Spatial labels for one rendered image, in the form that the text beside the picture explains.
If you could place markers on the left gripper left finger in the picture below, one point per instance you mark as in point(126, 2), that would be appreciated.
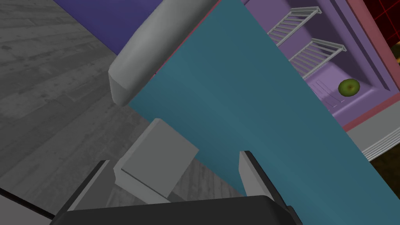
point(93, 184)

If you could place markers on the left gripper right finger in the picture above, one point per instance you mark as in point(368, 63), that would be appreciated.
point(251, 178)

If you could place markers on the grey block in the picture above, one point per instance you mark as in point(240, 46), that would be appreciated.
point(156, 159)

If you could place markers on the green round fruit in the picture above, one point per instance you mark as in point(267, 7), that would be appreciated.
point(348, 87)

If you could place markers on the fridge with purple interior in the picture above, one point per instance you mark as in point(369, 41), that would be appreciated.
point(347, 25)

